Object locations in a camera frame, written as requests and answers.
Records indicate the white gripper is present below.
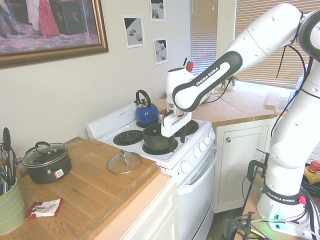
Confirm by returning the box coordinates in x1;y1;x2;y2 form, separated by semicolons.
160;112;193;153

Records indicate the glass lid with metal handle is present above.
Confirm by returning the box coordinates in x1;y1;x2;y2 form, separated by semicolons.
106;149;143;175

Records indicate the black cooking pot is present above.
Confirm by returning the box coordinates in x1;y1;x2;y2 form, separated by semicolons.
142;123;177;151

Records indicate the plant in white pot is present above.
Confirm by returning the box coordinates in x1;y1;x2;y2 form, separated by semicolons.
220;75;239;91

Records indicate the black pot with price sticker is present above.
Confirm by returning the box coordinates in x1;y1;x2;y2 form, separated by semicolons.
24;149;73;185

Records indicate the black coil burner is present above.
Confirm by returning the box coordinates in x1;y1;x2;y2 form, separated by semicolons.
112;129;145;147
173;119;200;138

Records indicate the white electric stove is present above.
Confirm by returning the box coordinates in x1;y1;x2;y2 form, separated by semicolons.
86;101;220;240

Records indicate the white cabinet with round knob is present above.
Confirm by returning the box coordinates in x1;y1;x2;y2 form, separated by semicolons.
212;117;278;215

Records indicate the white cabinet under wooden counter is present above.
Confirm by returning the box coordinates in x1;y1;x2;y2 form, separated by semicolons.
117;174;181;240

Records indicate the green clamp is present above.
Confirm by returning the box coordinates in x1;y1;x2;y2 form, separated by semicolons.
246;152;270;182

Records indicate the large wooden butcher board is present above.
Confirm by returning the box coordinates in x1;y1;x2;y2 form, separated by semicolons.
0;136;161;240

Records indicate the narrow window blind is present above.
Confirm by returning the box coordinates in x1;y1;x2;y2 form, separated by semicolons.
189;0;219;76

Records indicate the wide window blind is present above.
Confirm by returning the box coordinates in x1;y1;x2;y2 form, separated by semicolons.
233;0;320;90

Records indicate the red emergency stop button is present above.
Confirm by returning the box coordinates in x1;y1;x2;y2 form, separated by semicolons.
303;161;320;182

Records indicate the red and white packet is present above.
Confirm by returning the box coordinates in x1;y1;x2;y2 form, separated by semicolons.
24;198;64;220

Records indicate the gold framed painting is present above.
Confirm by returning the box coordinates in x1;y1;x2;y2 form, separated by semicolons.
0;0;110;70

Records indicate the green ceramic utensil holder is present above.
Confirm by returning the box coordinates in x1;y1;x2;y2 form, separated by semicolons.
0;176;26;232

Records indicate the blue kettle with black handle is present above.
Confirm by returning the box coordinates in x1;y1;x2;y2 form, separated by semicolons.
134;89;160;127

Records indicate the grey photo print on wall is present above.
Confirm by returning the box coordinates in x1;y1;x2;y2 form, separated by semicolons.
121;14;146;49
149;0;166;23
152;37;169;66

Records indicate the dark clamp with screw handle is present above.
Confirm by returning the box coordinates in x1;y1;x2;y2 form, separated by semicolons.
223;211;256;240

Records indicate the glass lid with black handle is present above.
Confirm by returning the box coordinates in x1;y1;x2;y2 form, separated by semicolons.
21;141;70;168

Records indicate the bundle of black cables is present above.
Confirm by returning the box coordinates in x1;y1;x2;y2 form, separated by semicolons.
298;179;320;240

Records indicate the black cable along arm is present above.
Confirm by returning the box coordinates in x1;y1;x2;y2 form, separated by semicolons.
201;11;314;141

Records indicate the black wire whisk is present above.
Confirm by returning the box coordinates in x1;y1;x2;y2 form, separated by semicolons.
0;143;18;188

